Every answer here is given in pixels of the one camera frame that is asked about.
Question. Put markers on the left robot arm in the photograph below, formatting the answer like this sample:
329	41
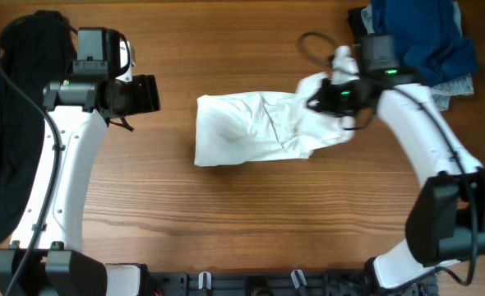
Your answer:
45	254

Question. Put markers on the black folded garment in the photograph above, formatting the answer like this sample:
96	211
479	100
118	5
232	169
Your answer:
356	22

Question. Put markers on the light blue denim garment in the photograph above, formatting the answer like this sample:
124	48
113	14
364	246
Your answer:
441	94

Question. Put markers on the left white rail clip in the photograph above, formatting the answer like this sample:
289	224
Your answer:
204	281

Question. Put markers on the white rail clip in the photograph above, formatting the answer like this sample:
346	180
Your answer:
204	281
299	282

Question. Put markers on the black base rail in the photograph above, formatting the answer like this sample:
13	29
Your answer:
329	283

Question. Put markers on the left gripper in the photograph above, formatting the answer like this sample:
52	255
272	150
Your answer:
146	93

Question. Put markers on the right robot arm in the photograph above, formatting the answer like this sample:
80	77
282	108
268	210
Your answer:
447	223

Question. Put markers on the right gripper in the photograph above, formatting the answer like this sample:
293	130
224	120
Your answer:
320	99

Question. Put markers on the white t-shirt with black print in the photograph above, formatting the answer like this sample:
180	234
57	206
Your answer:
265	126

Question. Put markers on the right white rail clip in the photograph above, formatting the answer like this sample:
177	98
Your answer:
299	282

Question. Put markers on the dark blue shirt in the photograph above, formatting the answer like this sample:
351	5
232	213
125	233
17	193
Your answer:
426	37

